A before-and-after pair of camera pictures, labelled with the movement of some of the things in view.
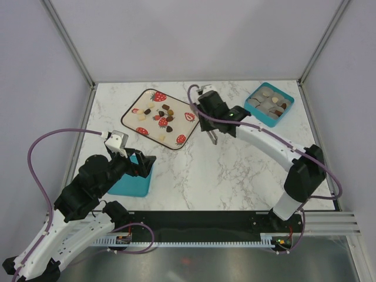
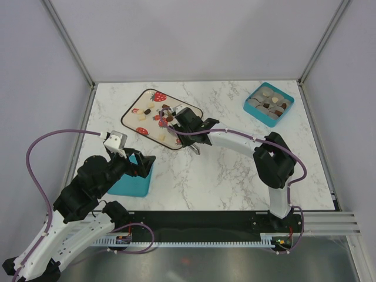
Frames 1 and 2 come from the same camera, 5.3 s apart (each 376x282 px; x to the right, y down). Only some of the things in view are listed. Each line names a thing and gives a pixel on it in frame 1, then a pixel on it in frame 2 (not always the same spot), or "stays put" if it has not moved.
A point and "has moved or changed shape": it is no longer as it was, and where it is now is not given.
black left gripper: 145,163 stays put
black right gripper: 205,127 to 184,141
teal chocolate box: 268,104 stays put
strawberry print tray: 163,117 stays put
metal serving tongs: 212,136 has moved or changed shape
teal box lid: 136,185 stays put
